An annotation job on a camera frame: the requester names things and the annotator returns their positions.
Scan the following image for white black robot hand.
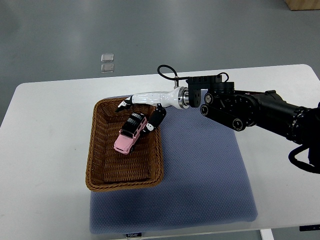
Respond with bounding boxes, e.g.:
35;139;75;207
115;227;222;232
115;86;189;133

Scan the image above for lower clear floor tile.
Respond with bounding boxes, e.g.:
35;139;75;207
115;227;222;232
101;63;115;73

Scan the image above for pink toy car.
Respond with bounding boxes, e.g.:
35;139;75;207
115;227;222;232
113;112;147;155

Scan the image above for brown wicker basket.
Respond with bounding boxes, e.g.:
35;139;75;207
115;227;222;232
85;97;164;192

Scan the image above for white table leg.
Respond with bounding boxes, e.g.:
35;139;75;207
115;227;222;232
259;228;275;240

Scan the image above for black table control panel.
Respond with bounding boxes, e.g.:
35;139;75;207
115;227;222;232
299;224;320;232

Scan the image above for upper clear floor tile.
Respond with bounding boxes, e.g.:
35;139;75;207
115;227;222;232
100;53;114;63

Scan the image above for wooden box corner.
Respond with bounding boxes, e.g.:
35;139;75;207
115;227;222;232
284;0;320;11

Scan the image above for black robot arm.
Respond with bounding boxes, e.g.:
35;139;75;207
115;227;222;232
186;74;320;174

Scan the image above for clear floor tile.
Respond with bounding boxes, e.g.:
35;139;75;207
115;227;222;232
101;63;115;73
100;53;114;63

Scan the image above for blue-grey fabric mat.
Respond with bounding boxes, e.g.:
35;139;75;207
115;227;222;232
86;97;258;234

